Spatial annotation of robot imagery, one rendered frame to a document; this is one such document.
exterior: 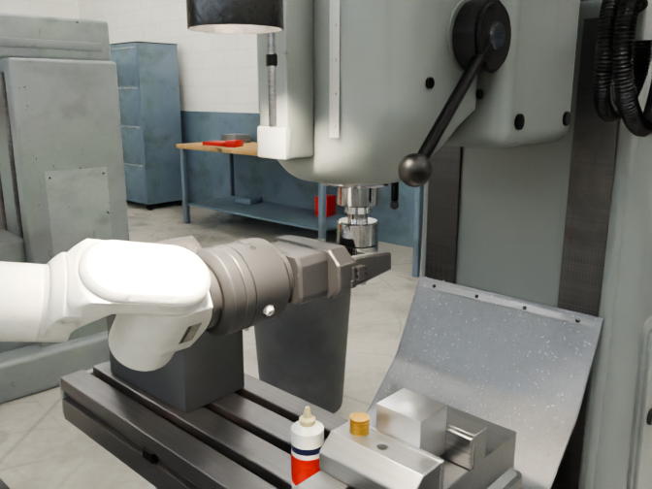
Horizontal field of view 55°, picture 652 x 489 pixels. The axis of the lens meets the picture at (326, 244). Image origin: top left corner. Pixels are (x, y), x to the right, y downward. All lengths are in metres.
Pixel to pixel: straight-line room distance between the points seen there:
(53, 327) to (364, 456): 0.34
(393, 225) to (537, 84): 5.25
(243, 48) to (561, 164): 6.55
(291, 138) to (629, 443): 0.76
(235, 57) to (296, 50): 6.89
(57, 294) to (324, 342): 2.20
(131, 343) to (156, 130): 7.41
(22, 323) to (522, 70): 0.55
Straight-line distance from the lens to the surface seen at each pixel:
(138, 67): 7.87
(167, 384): 1.02
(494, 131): 0.71
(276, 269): 0.61
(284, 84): 0.58
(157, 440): 0.95
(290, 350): 2.68
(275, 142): 0.59
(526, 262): 1.02
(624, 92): 0.76
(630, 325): 1.02
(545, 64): 0.79
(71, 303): 0.53
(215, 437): 0.94
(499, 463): 0.82
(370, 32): 0.58
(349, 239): 0.68
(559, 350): 1.00
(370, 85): 0.58
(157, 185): 8.02
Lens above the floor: 1.40
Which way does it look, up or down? 14 degrees down
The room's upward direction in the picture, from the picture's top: straight up
